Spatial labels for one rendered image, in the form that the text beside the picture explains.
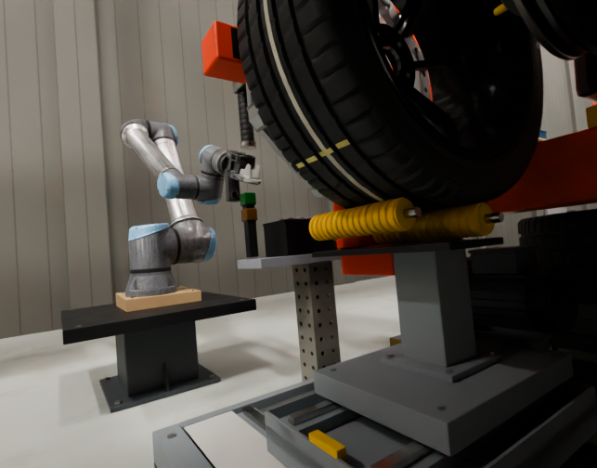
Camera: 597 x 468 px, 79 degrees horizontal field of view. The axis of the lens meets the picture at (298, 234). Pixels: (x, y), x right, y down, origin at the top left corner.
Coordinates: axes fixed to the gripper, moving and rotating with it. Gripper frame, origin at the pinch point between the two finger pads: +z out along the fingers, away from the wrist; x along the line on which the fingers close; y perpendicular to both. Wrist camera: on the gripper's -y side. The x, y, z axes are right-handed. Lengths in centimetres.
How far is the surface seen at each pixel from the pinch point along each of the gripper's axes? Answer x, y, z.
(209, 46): -32, 31, 27
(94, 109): -1, -2, -266
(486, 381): -2, -13, 81
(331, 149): -22, 18, 54
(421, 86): 27, 36, 32
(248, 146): -12.4, 12.5, 12.3
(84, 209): -12, -80, -230
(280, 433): -26, -31, 61
